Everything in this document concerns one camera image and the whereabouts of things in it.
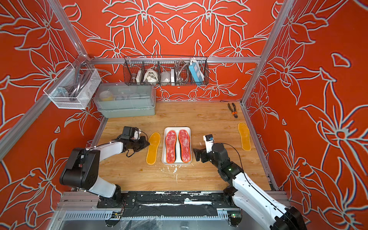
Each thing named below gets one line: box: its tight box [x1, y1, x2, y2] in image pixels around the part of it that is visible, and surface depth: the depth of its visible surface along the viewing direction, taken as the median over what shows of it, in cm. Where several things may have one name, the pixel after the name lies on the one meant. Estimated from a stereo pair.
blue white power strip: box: [188, 58, 205, 83], surface depth 89 cm
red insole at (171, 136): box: [165, 129, 177, 164], surface depth 92 cm
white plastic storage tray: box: [161, 126, 193, 165], surface depth 92 cm
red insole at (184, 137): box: [178, 129, 191, 163], surface depth 92 cm
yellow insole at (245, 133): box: [237, 122, 252, 152], surface depth 100 cm
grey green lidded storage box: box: [93, 81, 157, 118], surface depth 102 cm
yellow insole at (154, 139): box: [146, 131, 161, 166], surface depth 93 cm
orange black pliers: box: [227, 102, 239, 119], surface depth 115 cm
